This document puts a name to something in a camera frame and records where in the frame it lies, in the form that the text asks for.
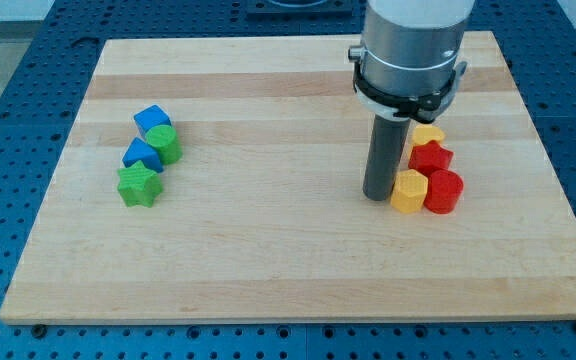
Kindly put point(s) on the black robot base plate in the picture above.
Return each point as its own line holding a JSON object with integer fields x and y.
{"x": 256, "y": 8}

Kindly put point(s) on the green cylinder block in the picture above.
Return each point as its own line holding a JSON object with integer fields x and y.
{"x": 165, "y": 141}

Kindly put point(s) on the blue triangle block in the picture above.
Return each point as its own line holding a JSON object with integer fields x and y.
{"x": 139, "y": 150}

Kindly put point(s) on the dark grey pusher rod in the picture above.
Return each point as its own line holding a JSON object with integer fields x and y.
{"x": 386, "y": 147}

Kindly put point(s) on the red cylinder block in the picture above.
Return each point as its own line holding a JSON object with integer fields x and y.
{"x": 444, "y": 191}

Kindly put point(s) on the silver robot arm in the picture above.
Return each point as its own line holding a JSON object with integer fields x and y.
{"x": 405, "y": 66}

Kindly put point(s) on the red star block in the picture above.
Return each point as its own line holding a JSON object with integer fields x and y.
{"x": 430, "y": 157}

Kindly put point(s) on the yellow heart block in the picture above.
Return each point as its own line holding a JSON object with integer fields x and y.
{"x": 425, "y": 133}

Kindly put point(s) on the wooden board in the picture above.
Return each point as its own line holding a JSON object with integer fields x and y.
{"x": 263, "y": 219}

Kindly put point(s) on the blue cube block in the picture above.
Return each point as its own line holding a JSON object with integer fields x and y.
{"x": 150, "y": 117}

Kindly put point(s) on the green star block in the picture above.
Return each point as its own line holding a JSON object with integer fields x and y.
{"x": 138, "y": 185}

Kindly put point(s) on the yellow hexagon block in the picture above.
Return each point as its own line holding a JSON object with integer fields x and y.
{"x": 409, "y": 191}

